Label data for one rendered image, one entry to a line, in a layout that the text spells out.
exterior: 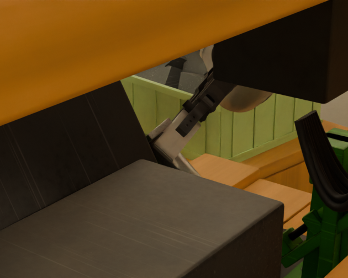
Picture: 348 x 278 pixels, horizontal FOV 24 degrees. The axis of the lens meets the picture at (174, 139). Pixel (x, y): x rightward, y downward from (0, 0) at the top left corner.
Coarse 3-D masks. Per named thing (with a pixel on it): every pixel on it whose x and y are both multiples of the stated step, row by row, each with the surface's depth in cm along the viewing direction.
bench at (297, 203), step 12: (264, 180) 166; (252, 192) 161; (264, 192) 161; (276, 192) 161; (288, 192) 161; (300, 192) 161; (288, 204) 156; (300, 204) 156; (288, 216) 152; (300, 216) 152
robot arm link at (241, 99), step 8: (208, 48) 127; (208, 56) 127; (208, 64) 128; (240, 88) 126; (248, 88) 125; (232, 96) 128; (240, 96) 127; (248, 96) 127; (256, 96) 127; (264, 96) 128; (224, 104) 131; (232, 104) 130; (240, 104) 129; (248, 104) 129; (256, 104) 130; (240, 112) 133
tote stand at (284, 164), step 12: (324, 120) 224; (288, 144) 208; (264, 156) 200; (276, 156) 200; (288, 156) 201; (300, 156) 205; (264, 168) 196; (276, 168) 199; (288, 168) 203; (300, 168) 207; (276, 180) 201; (288, 180) 204; (300, 180) 208
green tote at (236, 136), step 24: (144, 96) 204; (168, 96) 198; (144, 120) 207; (216, 120) 188; (240, 120) 193; (264, 120) 199; (288, 120) 207; (192, 144) 196; (216, 144) 190; (240, 144) 195; (264, 144) 202
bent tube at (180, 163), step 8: (168, 120) 96; (160, 128) 95; (152, 136) 94; (152, 144) 96; (160, 160) 96; (176, 160) 96; (184, 160) 96; (176, 168) 96; (184, 168) 96; (192, 168) 96; (200, 176) 97
